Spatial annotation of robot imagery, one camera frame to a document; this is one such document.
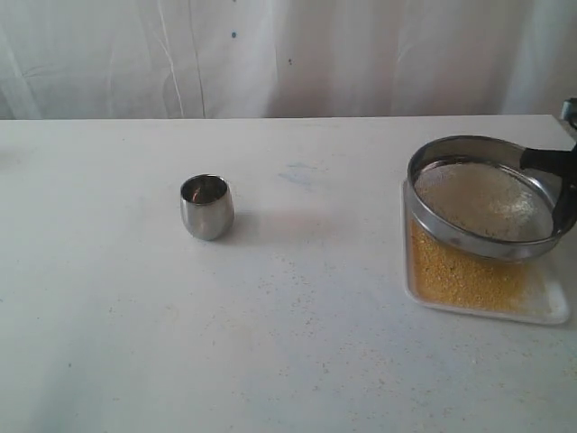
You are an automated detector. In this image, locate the yellow grain powder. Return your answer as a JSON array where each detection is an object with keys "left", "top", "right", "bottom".
[{"left": 409, "top": 163, "right": 536, "bottom": 313}]

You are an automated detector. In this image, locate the round steel sieve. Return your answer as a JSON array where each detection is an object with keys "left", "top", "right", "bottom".
[{"left": 405, "top": 135, "right": 576, "bottom": 263}]

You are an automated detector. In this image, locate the stainless steel cup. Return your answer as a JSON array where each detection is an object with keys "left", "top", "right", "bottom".
[{"left": 180, "top": 174, "right": 234, "bottom": 241}]

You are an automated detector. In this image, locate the white square plastic tray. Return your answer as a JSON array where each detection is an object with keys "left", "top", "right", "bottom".
[{"left": 401, "top": 184, "right": 571, "bottom": 326}]

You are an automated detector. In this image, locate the white backdrop curtain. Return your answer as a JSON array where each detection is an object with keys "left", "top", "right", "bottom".
[{"left": 1, "top": 0, "right": 576, "bottom": 119}]

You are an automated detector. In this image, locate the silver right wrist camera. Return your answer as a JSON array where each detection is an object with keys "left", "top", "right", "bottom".
[{"left": 560, "top": 97, "right": 577, "bottom": 131}]

